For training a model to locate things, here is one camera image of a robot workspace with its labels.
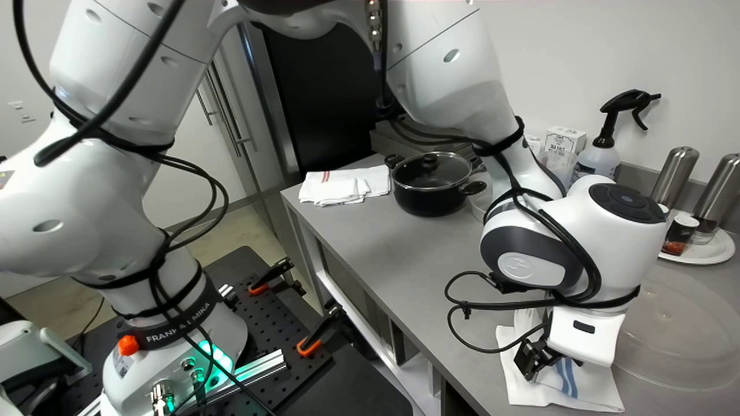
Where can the grey equipment box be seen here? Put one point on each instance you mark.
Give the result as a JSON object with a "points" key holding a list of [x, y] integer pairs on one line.
{"points": [[35, 350]]}

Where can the black robot workbench table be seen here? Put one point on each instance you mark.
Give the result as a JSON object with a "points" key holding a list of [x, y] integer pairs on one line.
{"points": [[263, 324]]}

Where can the white plate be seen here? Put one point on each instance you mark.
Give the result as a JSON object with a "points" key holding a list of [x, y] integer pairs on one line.
{"points": [[712, 249]]}

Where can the orange round knob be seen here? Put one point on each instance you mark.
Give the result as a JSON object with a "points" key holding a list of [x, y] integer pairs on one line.
{"points": [[127, 345]]}

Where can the white wrist mount box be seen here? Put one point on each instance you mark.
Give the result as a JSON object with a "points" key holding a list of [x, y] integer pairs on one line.
{"points": [[593, 342]]}

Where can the small plain white cloth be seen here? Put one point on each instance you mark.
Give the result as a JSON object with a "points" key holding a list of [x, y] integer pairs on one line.
{"points": [[371, 180]]}

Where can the stainless steel shaker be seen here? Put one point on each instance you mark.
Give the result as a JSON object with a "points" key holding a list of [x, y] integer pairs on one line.
{"points": [[673, 176], [719, 189]]}

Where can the clear round plate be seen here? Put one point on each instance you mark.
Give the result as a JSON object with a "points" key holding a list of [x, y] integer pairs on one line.
{"points": [[686, 348]]}

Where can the white towel with red stripe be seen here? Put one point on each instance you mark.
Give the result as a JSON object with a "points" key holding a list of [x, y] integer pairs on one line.
{"points": [[320, 192]]}

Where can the small brown jar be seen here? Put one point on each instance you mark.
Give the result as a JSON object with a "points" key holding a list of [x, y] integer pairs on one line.
{"points": [[680, 234]]}

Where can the dark grey panel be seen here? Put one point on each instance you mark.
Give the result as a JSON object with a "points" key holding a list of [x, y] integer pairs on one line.
{"points": [[324, 101]]}

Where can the black pot with lid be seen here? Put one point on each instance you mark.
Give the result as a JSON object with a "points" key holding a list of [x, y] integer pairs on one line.
{"points": [[430, 192]]}

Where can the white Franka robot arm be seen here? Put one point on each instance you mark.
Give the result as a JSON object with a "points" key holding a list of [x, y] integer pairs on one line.
{"points": [[94, 223]]}

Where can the white towel with blue stripes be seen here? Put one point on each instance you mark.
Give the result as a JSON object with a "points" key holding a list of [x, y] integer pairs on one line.
{"points": [[533, 393]]}

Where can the aluminium rail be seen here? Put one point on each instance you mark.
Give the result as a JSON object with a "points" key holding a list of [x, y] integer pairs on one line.
{"points": [[256, 366]]}

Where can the white wall outlet box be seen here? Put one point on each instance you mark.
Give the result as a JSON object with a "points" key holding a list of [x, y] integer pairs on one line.
{"points": [[566, 146]]}

